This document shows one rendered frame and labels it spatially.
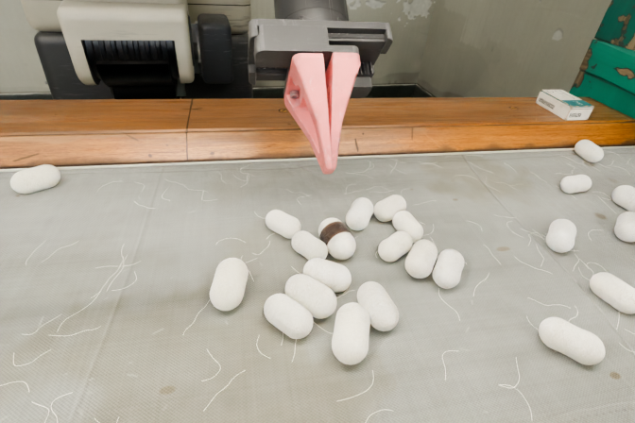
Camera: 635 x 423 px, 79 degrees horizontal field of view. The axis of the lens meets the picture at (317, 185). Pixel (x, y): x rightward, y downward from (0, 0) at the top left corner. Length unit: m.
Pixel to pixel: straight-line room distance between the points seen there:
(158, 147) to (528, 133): 0.43
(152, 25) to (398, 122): 0.54
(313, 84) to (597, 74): 0.54
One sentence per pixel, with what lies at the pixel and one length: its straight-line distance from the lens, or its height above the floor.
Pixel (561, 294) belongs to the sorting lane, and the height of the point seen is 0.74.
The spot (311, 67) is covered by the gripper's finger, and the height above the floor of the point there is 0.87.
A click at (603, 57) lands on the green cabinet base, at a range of 0.73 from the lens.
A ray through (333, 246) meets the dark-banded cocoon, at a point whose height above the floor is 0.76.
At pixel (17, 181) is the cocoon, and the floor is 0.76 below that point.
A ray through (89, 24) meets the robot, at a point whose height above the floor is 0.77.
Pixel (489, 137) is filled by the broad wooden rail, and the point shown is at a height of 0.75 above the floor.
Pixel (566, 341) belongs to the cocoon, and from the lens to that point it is 0.29.
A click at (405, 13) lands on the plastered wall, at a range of 2.60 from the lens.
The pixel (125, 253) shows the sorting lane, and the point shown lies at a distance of 0.32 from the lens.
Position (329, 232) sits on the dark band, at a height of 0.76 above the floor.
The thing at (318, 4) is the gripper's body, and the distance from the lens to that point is 0.30.
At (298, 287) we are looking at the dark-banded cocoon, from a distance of 0.25.
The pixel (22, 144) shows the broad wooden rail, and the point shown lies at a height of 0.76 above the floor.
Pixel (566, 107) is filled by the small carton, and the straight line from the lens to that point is 0.60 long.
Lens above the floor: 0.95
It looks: 34 degrees down
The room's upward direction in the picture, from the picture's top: 5 degrees clockwise
